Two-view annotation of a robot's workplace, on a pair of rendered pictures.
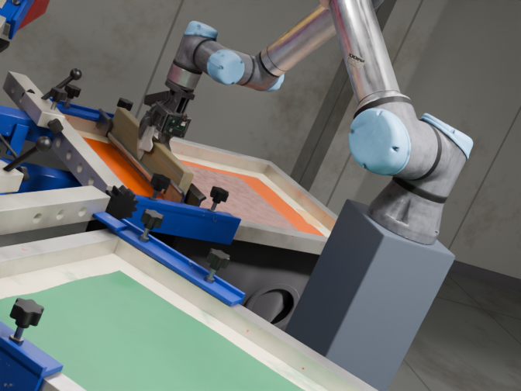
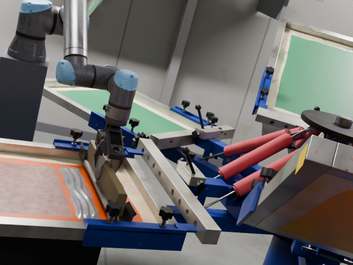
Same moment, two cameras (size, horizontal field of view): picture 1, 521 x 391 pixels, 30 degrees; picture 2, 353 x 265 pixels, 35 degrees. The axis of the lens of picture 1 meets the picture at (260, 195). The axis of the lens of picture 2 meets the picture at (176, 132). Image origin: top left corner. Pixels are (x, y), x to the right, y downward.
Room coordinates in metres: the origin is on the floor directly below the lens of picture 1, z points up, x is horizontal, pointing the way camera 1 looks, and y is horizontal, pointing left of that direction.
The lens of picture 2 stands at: (3.91, 0.87, 1.74)
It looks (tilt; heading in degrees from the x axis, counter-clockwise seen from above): 17 degrees down; 194
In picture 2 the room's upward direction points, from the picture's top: 16 degrees clockwise
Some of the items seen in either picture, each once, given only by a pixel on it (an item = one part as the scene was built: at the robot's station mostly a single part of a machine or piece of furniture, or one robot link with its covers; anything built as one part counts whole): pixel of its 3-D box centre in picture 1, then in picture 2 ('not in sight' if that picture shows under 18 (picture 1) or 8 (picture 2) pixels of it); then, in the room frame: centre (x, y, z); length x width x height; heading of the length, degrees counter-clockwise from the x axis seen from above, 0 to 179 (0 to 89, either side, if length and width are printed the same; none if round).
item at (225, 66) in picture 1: (224, 64); (107, 78); (2.24, 0.20, 1.31); 0.11 x 0.11 x 0.08; 45
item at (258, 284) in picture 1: (228, 288); not in sight; (2.34, -0.02, 0.77); 0.46 x 0.09 x 0.36; 129
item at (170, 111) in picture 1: (172, 108); (111, 134); (2.30, 0.28, 1.15); 0.09 x 0.08 x 0.12; 39
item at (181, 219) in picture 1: (177, 217); (93, 154); (2.08, 0.15, 0.98); 0.30 x 0.05 x 0.07; 129
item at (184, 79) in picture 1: (184, 77); (117, 112); (2.30, 0.28, 1.23); 0.08 x 0.08 x 0.05
